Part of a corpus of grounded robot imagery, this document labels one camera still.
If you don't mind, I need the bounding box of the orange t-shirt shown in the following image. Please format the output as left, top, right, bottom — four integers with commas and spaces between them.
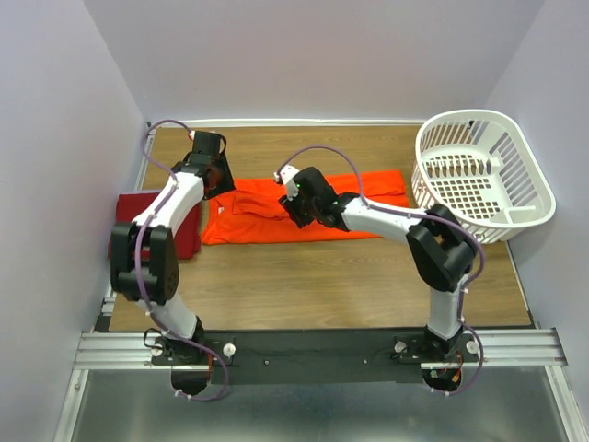
201, 170, 410, 246

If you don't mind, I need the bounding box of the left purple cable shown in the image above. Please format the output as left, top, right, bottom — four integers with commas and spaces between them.
140, 119, 231, 403

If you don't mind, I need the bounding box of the aluminium frame rail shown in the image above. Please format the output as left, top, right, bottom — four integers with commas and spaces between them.
74, 329, 568, 370

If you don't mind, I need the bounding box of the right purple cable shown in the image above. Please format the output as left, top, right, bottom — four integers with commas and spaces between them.
274, 145, 488, 398

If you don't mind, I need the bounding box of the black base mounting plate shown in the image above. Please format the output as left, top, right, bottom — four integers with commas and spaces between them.
148, 328, 479, 392

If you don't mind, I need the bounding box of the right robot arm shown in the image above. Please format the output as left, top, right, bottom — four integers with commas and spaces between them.
274, 165, 477, 361

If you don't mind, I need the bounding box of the purple cable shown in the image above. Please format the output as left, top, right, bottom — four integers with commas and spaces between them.
140, 119, 231, 403
274, 145, 488, 398

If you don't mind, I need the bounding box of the folded dark red t-shirt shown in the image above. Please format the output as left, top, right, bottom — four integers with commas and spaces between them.
106, 189, 203, 261

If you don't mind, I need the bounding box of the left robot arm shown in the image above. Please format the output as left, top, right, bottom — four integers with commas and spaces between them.
110, 131, 235, 364

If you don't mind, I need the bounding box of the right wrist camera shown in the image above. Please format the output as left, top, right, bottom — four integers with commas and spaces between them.
273, 164, 299, 200

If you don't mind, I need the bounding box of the white plastic laundry basket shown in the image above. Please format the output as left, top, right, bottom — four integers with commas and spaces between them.
411, 110, 556, 244

